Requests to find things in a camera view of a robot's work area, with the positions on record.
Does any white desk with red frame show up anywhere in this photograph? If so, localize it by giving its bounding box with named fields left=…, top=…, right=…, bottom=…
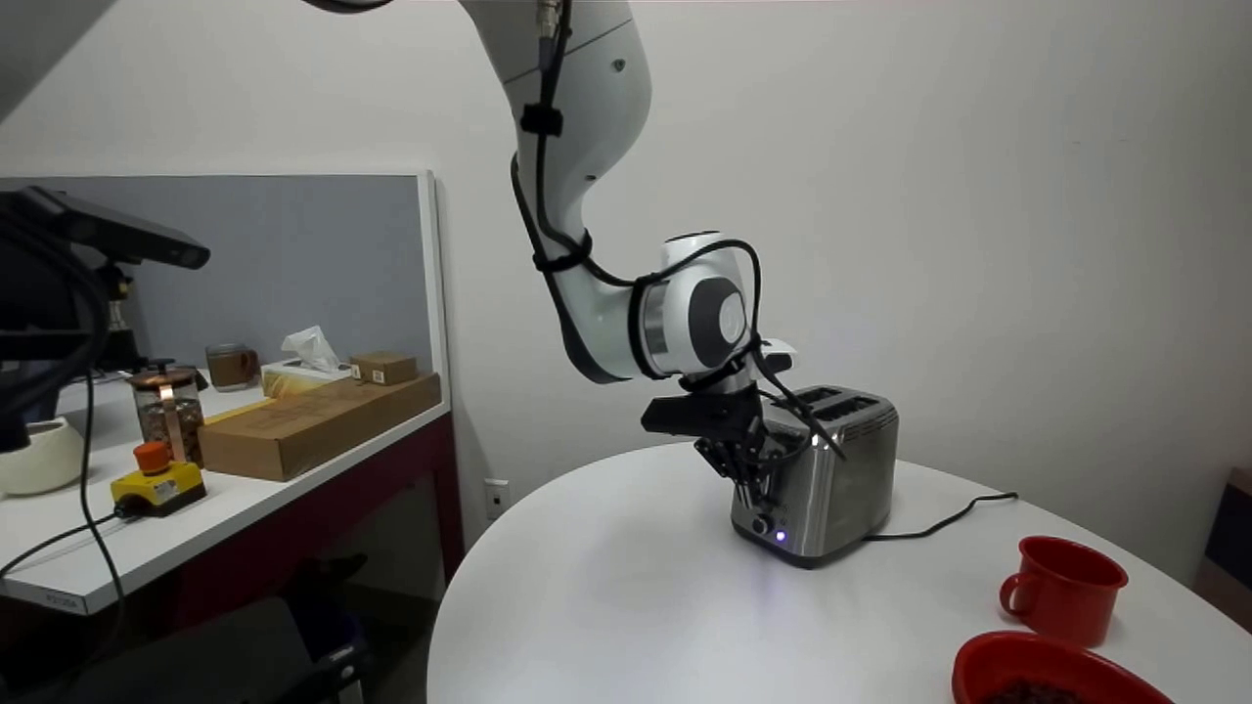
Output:
left=0, top=400, right=467, bottom=624

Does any red plastic mug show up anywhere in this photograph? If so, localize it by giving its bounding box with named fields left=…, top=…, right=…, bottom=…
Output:
left=999, top=536, right=1126, bottom=648

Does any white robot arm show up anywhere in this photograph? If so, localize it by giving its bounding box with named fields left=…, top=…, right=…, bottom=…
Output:
left=458, top=0, right=782, bottom=483

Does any small brown cardboard box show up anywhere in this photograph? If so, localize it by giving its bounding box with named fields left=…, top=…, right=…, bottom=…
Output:
left=357, top=350, right=418, bottom=387

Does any white tissue box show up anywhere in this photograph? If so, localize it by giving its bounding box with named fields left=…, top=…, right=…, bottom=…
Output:
left=261, top=324, right=354, bottom=400

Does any yellow emergency stop button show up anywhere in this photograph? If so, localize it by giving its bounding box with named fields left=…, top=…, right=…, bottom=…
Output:
left=110, top=443, right=207, bottom=521

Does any silver two-slot toaster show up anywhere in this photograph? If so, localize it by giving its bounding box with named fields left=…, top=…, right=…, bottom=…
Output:
left=732, top=387, right=899, bottom=568

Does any glass jar with metal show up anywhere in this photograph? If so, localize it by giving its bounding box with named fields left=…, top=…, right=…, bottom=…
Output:
left=128, top=363, right=204, bottom=463

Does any black toaster power cable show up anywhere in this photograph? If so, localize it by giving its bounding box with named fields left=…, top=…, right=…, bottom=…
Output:
left=868, top=490, right=1023, bottom=545

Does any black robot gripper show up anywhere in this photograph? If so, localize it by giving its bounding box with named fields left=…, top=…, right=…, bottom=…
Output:
left=641, top=361, right=792, bottom=502

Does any red plastic bowl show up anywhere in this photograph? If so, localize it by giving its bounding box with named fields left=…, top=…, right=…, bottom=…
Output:
left=953, top=628, right=1174, bottom=704

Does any black camera on stand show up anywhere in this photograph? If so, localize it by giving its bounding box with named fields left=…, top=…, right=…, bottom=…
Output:
left=0, top=184, right=212, bottom=361

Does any grey partition board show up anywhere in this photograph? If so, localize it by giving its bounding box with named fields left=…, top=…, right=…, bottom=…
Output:
left=0, top=174, right=433, bottom=423

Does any dark brown cup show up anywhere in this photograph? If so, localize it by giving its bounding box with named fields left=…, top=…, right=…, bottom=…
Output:
left=207, top=345, right=259, bottom=387

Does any white tape roll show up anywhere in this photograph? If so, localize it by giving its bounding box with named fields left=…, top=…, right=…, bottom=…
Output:
left=0, top=417, right=87, bottom=495

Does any black cable on desk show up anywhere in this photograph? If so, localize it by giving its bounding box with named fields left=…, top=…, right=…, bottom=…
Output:
left=0, top=208, right=134, bottom=607

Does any flat cardboard box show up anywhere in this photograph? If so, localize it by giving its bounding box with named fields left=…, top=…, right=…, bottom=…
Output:
left=201, top=375, right=443, bottom=482

